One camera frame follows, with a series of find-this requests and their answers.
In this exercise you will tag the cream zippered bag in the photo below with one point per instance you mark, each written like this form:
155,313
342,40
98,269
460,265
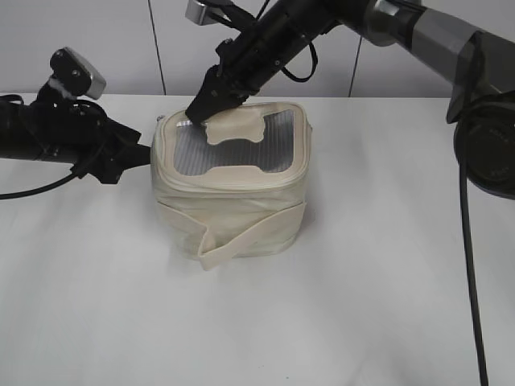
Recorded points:
236,186

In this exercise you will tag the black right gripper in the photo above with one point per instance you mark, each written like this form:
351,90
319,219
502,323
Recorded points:
262,49

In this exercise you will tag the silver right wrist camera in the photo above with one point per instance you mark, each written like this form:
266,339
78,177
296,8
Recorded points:
202,14

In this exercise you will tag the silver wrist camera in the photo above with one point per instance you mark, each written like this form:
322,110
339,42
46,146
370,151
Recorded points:
75,75
202,14

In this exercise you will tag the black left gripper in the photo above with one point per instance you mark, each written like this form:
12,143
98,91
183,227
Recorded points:
70,131

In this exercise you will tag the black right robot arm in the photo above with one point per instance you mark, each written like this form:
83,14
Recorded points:
478,64

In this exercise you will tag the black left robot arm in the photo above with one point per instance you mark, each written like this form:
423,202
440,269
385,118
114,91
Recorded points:
17,141

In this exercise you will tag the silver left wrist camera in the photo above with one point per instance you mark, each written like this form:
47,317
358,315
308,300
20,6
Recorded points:
75,75

